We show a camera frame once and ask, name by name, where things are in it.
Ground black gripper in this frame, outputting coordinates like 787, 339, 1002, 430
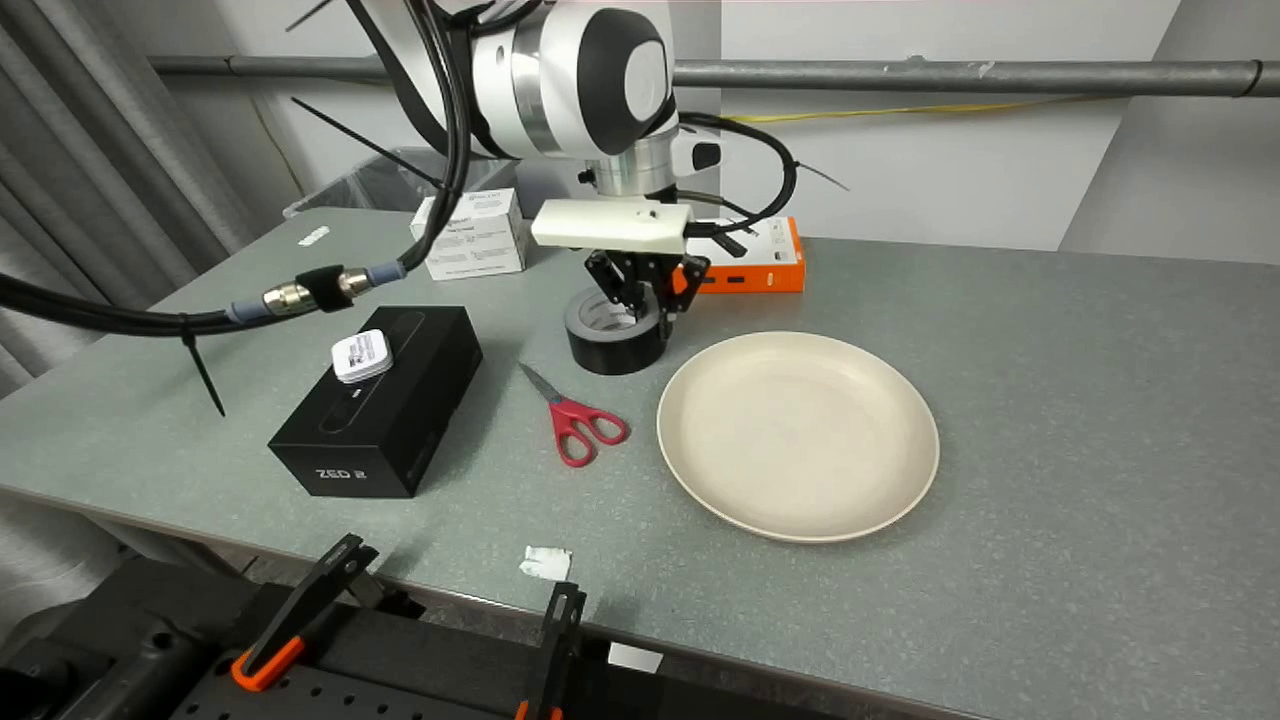
585, 253, 707, 324

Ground black tape roll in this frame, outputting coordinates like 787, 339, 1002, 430
563, 293, 670, 374

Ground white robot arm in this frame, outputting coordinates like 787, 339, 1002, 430
348, 0, 707, 316

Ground beige round plate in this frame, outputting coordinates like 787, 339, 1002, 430
657, 331, 940, 545

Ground orange and white box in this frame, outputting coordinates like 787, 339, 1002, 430
687, 214, 809, 296

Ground white cardboard box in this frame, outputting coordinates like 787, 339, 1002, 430
426, 186, 527, 279

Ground small white charger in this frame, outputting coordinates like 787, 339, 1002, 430
328, 326, 394, 382

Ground white sticker on table edge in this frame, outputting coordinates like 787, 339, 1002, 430
520, 545, 574, 578

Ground black rectangular box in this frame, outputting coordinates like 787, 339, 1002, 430
269, 306, 484, 496

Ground right orange black clamp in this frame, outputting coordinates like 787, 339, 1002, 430
513, 578, 590, 720

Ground orange black clamp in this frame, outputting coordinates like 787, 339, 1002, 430
513, 578, 590, 720
229, 535, 378, 697

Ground left orange black clamp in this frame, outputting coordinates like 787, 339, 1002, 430
229, 535, 378, 697

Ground grey curtain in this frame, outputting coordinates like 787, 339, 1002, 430
0, 0, 258, 402

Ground grey horizontal metal pipe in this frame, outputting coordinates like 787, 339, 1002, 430
148, 52, 1280, 101

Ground black workbench base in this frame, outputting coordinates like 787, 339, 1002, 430
0, 561, 955, 720

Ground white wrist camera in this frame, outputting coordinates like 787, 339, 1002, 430
534, 201, 691, 254

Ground red handled scissors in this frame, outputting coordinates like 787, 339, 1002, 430
524, 366, 633, 468

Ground black cable bundle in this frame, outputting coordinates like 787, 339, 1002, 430
0, 0, 479, 339

